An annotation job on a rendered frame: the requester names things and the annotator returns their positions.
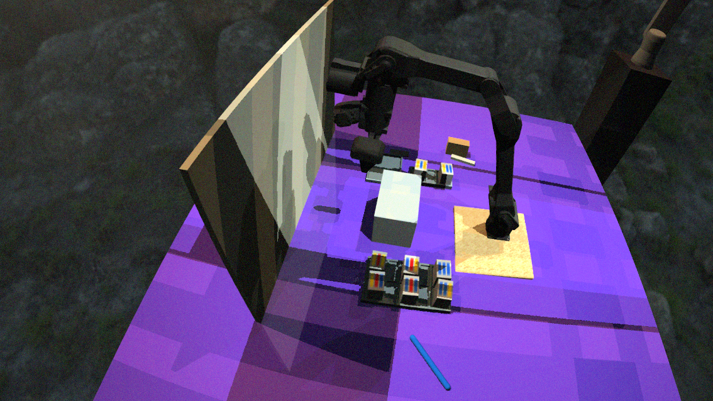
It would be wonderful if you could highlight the blue rod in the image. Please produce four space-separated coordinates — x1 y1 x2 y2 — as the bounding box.
409 335 451 390

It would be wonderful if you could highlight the beige wall panel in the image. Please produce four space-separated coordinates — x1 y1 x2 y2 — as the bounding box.
179 0 335 323

